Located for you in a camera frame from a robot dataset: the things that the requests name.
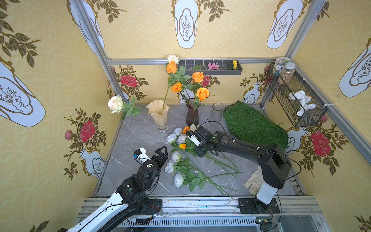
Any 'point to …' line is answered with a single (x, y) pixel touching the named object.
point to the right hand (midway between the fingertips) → (200, 144)
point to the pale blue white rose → (178, 131)
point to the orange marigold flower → (177, 87)
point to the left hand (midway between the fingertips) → (159, 150)
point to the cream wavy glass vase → (159, 109)
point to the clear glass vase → (216, 113)
